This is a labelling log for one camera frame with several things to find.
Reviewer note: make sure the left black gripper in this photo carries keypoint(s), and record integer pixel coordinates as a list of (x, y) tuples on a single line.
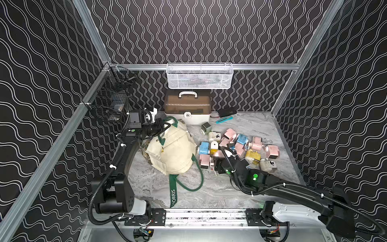
[(158, 127)]

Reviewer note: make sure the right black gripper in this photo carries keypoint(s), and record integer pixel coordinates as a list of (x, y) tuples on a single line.
[(218, 163)]

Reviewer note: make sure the pink boxy pencil sharpener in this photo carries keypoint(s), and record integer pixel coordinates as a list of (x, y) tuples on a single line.
[(225, 142)]

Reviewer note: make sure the olive yellow square sharpener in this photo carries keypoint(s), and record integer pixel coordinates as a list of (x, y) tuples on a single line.
[(253, 157)]

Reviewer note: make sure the yellow pencil sharpener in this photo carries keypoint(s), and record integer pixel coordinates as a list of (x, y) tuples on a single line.
[(214, 147)]

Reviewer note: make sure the dusty pink small sharpener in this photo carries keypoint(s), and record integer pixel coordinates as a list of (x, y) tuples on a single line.
[(205, 161)]

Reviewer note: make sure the blue square pencil sharpener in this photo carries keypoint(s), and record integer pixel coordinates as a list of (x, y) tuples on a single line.
[(242, 139)]

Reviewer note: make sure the cream tote bag green handles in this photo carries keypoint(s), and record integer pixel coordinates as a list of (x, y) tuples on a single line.
[(172, 152)]

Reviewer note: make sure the blue rounded pencil sharpener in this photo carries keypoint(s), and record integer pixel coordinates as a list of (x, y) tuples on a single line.
[(204, 148)]

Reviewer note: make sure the pink round pencil sharpener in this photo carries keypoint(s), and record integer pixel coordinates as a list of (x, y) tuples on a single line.
[(256, 144)]

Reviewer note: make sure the cream white pencil sharpener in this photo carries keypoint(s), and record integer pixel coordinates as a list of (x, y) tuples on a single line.
[(214, 136)]

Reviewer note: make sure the cream cartoon pencil sharpener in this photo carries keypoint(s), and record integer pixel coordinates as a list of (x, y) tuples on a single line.
[(268, 165)]

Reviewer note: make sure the pink square pencil sharpener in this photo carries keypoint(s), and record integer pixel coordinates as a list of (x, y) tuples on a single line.
[(272, 151)]

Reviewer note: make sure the green pencil sharpener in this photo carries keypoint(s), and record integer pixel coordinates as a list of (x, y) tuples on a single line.
[(206, 128)]

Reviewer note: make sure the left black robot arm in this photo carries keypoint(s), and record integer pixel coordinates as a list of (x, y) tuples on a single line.
[(113, 198)]

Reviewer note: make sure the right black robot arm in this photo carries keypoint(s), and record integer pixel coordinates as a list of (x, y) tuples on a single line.
[(333, 207)]

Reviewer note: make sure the brown lid white toolbox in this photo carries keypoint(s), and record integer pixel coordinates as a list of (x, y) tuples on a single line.
[(192, 107)]

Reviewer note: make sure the teal utility knife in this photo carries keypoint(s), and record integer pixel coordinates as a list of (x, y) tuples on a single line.
[(224, 119)]

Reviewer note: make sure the black battery pack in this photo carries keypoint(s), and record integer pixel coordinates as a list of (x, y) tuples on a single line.
[(225, 112)]

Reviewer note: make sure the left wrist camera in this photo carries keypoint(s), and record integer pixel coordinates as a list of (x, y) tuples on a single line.
[(139, 118)]

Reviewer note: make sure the black wire basket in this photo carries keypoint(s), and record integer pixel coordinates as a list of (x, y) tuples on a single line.
[(111, 102)]

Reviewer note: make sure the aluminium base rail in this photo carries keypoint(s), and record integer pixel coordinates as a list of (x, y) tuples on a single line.
[(298, 216)]

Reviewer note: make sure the white wire mesh basket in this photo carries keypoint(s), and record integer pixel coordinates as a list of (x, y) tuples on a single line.
[(199, 75)]

